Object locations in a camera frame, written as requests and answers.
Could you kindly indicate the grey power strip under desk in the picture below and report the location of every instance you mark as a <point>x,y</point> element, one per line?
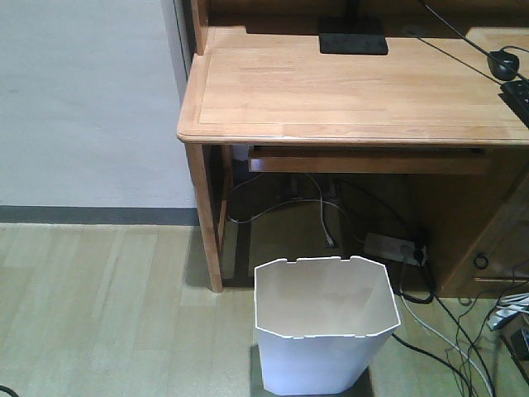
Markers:
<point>394,249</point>

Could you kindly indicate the wooden keyboard tray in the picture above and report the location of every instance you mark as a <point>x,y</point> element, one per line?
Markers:
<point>295,159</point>

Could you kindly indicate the black computer mouse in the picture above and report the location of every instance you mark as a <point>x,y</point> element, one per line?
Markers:
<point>503,65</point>

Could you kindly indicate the black keyboard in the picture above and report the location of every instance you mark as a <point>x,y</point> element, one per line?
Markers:
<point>515,95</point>

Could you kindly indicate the black monitor stand base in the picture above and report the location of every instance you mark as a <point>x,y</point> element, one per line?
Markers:
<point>351,34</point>

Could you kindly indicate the wooden desk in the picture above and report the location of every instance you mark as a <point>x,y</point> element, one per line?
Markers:
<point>259,79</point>

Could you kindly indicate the white plastic trash bin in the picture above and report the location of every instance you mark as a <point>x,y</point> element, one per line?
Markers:
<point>320,322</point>

